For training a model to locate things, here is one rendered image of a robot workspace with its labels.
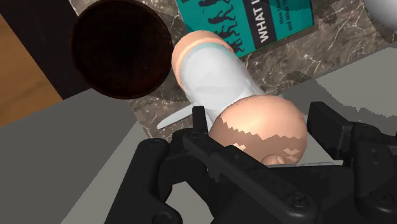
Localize teal book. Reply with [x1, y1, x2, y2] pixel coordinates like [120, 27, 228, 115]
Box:
[174, 0, 315, 59]

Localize peach and white doll figure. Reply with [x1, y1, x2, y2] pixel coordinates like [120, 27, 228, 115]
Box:
[156, 30, 309, 166]

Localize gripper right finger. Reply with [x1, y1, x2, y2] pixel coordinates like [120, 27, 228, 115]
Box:
[306, 101, 397, 220]

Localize dark brown round bowl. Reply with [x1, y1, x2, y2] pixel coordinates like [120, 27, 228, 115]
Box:
[70, 0, 174, 100]

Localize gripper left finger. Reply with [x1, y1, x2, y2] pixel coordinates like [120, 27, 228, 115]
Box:
[104, 105, 319, 224]

